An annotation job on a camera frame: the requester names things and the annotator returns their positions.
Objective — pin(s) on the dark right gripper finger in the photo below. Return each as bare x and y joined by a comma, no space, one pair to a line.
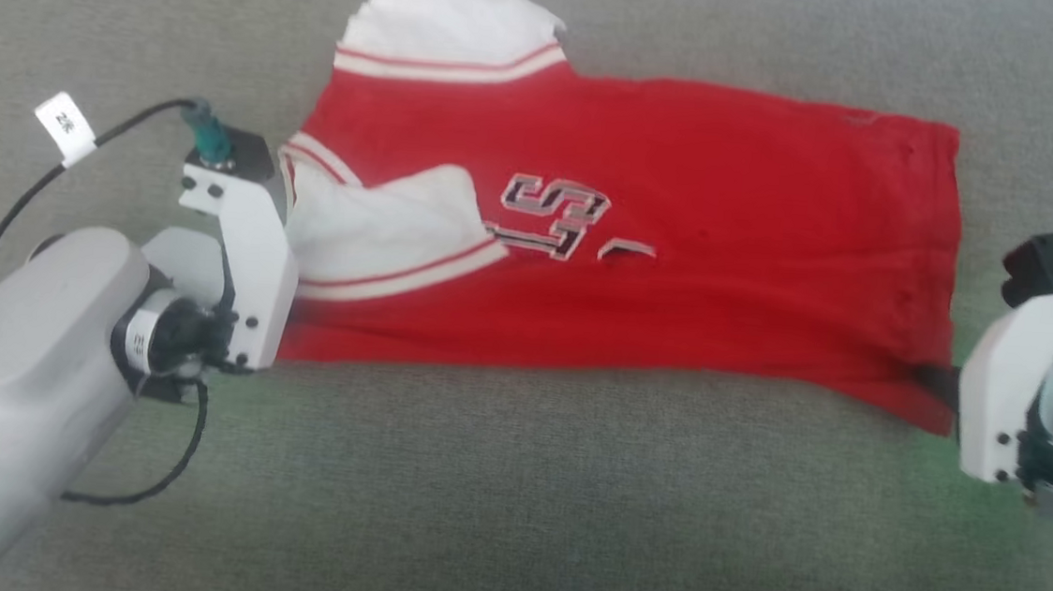
944,383

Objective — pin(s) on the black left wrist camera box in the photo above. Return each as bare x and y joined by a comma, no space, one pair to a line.
251,154

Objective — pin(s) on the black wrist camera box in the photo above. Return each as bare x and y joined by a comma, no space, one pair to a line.
1041,261
251,154

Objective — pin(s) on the red and white jersey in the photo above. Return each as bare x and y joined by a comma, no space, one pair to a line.
727,255

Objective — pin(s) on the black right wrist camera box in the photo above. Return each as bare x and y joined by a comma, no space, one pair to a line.
1041,261

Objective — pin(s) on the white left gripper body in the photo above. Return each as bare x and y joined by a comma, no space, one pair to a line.
260,284

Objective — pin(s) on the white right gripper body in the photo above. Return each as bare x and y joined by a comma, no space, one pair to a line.
998,398

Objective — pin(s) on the grey fabric sofa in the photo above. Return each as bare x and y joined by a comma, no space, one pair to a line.
566,505

